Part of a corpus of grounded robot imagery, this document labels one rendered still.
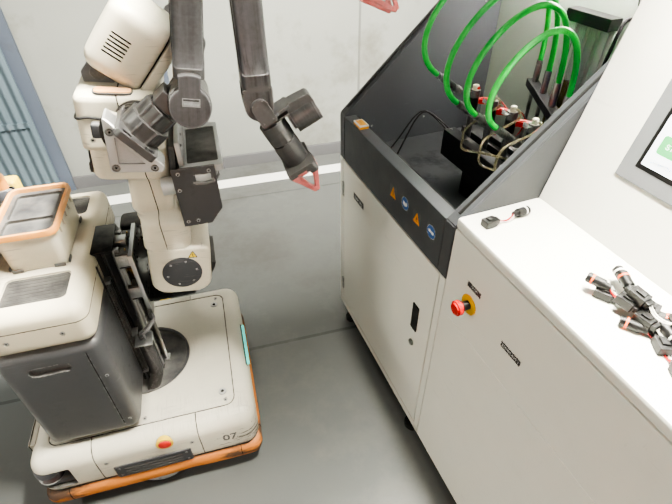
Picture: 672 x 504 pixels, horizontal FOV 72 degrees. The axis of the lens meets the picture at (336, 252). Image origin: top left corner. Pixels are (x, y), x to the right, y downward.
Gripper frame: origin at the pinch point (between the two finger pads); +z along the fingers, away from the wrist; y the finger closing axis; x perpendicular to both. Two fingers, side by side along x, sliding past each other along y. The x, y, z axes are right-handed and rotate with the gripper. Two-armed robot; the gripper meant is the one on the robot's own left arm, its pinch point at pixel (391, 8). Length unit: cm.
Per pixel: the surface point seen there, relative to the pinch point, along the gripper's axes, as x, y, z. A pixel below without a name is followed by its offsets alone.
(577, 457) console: 41, -67, 65
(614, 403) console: 30, -71, 53
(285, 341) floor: 111, 48, 66
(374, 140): 24.2, 16.4, 24.0
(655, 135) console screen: -9, -45, 43
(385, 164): 27.1, 6.1, 27.8
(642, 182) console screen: -3, -46, 48
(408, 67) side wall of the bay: -0.2, 35.9, 22.4
